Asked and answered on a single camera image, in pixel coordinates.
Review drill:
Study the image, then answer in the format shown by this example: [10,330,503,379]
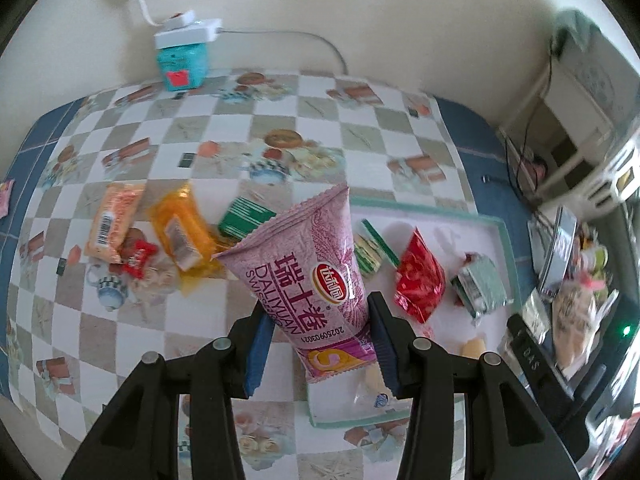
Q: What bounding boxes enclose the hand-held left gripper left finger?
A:
[60,302,276,480]

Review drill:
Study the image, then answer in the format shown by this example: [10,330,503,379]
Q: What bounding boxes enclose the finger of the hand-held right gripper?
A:
[506,312,576,403]

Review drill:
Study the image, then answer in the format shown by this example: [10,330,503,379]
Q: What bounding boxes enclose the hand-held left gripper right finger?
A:
[366,291,583,480]

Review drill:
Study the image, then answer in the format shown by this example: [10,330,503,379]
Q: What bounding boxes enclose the cream packet with orange flowers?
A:
[550,280,608,371]

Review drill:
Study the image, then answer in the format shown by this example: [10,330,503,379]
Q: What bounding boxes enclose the pink snack packet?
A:
[211,183,381,385]

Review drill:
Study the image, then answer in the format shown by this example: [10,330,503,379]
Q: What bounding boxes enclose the white tray with teal rim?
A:
[306,195,516,428]

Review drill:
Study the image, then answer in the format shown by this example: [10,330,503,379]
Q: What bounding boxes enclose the round yellow cake clear packet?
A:
[352,365,396,411]

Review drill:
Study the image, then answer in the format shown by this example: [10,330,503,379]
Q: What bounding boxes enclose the red flower snack packet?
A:
[393,226,447,324]

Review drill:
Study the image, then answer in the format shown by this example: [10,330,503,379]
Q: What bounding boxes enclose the green striped silver packet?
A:
[450,254,510,328]

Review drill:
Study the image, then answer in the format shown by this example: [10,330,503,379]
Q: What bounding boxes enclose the small green striped packet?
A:
[352,219,401,278]

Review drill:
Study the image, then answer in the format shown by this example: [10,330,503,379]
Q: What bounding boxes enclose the checkered printed tablecloth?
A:
[0,67,501,480]

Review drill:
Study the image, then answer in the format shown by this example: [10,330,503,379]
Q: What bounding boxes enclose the silver flat device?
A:
[537,205,581,301]

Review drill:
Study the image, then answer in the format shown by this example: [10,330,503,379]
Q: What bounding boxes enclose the colourful blurred clutter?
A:
[575,220,621,301]

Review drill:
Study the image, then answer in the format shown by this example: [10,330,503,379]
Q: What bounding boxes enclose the pale cookies in clear wrapper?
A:
[127,255,181,306]

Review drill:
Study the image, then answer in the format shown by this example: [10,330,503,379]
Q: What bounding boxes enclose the dark green snack packet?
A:
[218,196,278,241]

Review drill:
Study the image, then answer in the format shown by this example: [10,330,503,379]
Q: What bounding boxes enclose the small red candy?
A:
[120,240,160,278]

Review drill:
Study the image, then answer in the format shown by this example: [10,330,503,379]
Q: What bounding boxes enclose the peach orange snack packet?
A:
[84,182,146,264]

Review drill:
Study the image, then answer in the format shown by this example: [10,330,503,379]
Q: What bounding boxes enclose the white cabinet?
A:
[500,5,640,211]

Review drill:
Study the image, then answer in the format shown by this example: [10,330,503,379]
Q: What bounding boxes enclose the teal box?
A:
[156,42,210,92]

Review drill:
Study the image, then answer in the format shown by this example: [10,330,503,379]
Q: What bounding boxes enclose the white power strip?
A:
[153,10,222,52]

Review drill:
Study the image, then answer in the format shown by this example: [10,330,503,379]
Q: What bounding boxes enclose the teal cloth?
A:
[552,7,601,53]

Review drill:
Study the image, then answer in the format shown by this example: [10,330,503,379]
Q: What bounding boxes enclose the black cable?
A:
[504,57,556,206]

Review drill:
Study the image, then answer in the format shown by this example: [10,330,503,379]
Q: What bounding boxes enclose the white power cable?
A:
[217,29,349,76]

